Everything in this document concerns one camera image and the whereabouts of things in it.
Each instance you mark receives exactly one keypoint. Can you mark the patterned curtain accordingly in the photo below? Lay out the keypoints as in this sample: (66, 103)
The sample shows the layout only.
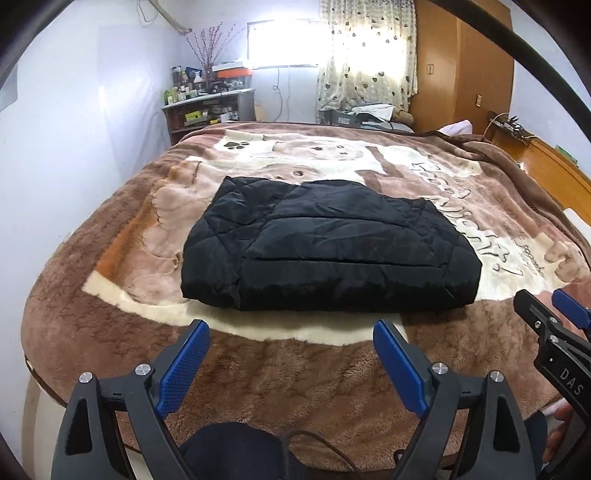
(364, 69)

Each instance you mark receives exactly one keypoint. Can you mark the person's dark blue clothing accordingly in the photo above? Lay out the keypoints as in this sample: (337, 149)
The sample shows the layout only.
(231, 452)

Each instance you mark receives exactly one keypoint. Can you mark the green box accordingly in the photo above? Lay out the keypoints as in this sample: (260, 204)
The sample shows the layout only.
(567, 153)

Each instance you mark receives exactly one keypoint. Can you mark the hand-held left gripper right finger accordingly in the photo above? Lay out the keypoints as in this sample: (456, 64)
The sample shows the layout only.
(399, 364)

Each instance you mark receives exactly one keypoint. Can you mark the wooden headboard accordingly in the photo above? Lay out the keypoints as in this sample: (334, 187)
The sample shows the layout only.
(563, 184)

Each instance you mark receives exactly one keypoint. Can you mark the dried flower branches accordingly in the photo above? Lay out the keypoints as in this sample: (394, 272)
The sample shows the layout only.
(210, 50)

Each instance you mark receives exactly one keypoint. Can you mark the white pillow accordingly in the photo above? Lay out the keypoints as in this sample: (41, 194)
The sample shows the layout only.
(581, 224)

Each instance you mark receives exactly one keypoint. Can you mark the black puffer jacket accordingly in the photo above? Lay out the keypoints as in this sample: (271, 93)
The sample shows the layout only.
(323, 240)

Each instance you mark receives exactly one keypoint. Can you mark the printed plush blanket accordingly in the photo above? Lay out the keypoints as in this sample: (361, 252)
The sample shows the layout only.
(323, 378)

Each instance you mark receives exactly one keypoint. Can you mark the brown plush toy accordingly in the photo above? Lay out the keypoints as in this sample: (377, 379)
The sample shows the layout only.
(402, 116)

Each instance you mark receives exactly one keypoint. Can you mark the person's right hand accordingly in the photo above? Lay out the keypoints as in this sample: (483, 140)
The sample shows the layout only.
(559, 413)

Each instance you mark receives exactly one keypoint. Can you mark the white wall pipe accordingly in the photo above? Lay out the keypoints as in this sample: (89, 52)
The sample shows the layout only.
(178, 23)

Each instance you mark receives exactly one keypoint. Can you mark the white cloth pile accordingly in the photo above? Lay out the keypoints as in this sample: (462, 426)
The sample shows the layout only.
(374, 110)

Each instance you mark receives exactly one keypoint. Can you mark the orange and white box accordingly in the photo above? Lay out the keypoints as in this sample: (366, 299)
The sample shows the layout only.
(233, 73)

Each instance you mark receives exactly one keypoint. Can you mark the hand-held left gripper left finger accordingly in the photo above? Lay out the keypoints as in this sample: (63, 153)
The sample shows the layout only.
(182, 364)

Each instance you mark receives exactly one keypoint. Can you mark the black power strip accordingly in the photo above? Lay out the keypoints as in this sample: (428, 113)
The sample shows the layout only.
(508, 123)

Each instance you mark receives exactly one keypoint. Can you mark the cluttered shelf cabinet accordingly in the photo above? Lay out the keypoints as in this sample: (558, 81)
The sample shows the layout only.
(231, 108)

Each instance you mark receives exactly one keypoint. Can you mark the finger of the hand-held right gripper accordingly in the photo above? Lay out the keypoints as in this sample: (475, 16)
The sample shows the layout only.
(535, 314)
(572, 307)

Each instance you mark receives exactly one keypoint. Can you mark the window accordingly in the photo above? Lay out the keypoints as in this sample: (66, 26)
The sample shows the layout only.
(286, 46)

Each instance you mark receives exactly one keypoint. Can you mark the cardboard box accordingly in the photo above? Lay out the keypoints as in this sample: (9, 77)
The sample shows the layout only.
(260, 113)

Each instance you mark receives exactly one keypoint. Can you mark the wooden wardrobe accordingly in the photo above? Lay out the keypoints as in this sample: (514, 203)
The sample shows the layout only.
(461, 69)

